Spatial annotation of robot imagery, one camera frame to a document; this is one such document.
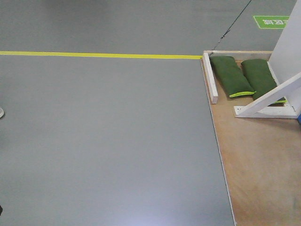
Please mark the blue door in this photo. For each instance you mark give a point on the blue door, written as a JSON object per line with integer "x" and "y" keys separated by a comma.
{"x": 299, "y": 119}

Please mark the white far edge batten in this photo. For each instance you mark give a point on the white far edge batten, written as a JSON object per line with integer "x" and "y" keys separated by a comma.
{"x": 210, "y": 77}

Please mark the green sandbag left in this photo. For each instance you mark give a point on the green sandbag left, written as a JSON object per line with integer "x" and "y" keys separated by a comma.
{"x": 231, "y": 76}

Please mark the green sandbag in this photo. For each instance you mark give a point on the green sandbag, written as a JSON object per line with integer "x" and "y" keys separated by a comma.
{"x": 231, "y": 76}
{"x": 259, "y": 76}

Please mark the green sandbag right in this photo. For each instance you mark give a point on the green sandbag right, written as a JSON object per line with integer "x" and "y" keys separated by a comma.
{"x": 259, "y": 76}

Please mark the plywood base platform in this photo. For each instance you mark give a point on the plywood base platform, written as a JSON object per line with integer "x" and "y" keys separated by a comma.
{"x": 261, "y": 159}

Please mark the white far wooden brace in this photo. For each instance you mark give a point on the white far wooden brace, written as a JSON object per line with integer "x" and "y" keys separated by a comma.
{"x": 260, "y": 108}

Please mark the green floor sign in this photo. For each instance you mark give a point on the green floor sign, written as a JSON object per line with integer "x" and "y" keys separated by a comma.
{"x": 271, "y": 22}

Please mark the white wall panel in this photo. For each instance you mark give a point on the white wall panel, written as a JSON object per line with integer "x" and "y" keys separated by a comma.
{"x": 285, "y": 60}

